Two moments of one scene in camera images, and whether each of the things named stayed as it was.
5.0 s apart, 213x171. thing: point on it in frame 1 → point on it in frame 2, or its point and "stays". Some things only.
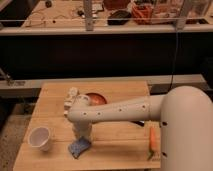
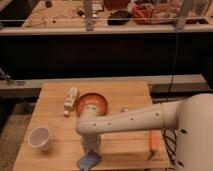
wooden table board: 49,142 stays
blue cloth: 78,147 → 87,162
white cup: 39,137 stays
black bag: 120,17 stays
